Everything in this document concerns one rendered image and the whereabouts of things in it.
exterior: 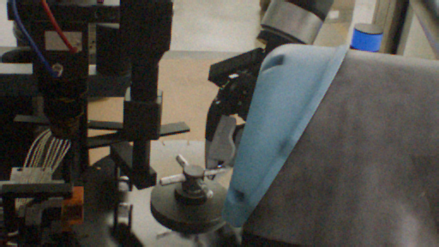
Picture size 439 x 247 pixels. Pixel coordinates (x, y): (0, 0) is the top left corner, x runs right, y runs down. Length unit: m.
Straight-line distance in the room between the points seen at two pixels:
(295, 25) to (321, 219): 0.49
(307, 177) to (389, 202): 0.04
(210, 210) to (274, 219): 0.47
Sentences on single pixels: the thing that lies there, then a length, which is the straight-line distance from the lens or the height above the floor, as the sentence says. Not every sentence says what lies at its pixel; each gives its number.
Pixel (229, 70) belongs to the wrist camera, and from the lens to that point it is 0.85.
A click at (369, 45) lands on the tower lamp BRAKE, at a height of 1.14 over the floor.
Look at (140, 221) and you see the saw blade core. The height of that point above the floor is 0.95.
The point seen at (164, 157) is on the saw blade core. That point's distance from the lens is 0.92.
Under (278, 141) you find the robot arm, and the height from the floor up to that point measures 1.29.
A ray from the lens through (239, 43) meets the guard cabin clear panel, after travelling 1.91.
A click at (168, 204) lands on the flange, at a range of 0.81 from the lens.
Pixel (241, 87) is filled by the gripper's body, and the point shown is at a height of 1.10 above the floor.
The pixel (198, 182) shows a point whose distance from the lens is 0.79.
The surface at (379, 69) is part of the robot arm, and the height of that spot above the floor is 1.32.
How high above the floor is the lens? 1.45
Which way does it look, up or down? 29 degrees down
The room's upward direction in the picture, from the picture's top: 6 degrees clockwise
